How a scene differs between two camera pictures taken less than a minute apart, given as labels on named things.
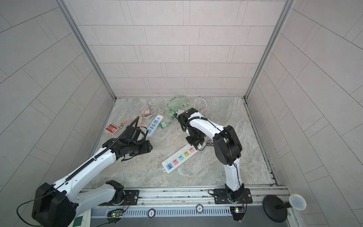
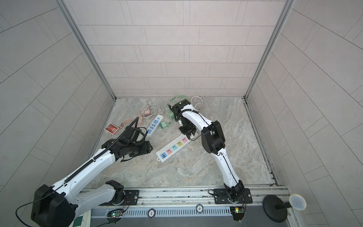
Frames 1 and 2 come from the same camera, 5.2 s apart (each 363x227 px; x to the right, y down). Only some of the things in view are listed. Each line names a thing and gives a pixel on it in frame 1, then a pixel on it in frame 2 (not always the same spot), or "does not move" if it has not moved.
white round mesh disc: x=297 y=202 does not move
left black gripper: x=147 y=147 does not move
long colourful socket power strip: x=169 y=164 → x=172 y=149
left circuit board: x=116 y=214 does not move
